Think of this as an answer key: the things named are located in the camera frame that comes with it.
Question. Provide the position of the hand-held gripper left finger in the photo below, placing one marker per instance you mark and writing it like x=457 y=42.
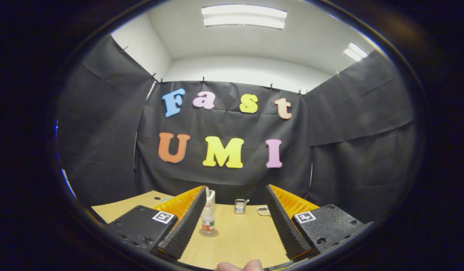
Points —
x=186 y=226

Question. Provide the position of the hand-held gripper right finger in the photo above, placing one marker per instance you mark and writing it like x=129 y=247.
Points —
x=284 y=222

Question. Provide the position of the clear juice bottle red label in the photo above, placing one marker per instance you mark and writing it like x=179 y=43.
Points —
x=208 y=224

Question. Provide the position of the round brown coaster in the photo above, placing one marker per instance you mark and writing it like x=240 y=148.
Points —
x=216 y=234

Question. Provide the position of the white divided dish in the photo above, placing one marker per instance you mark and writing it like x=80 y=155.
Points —
x=263 y=210

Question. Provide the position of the small metal rack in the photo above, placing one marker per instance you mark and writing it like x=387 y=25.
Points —
x=239 y=206

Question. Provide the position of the wooden table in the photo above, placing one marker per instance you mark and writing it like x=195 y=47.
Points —
x=239 y=237

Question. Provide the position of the small ceiling light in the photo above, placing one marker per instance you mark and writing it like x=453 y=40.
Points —
x=355 y=52

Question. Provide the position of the large ceiling light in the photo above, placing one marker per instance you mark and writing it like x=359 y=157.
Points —
x=244 y=17

